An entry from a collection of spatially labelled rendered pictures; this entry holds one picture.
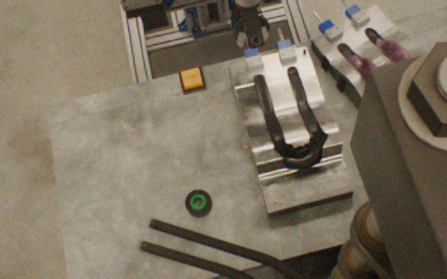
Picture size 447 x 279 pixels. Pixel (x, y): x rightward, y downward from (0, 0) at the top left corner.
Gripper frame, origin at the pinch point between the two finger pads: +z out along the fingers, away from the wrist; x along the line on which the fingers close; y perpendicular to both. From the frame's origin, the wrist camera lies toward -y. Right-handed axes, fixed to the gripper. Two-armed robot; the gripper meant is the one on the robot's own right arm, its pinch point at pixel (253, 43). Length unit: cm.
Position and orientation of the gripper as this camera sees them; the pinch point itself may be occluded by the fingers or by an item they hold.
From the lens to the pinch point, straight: 181.5
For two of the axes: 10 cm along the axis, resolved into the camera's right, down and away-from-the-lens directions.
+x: -9.7, 2.4, -0.2
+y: -2.3, -8.8, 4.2
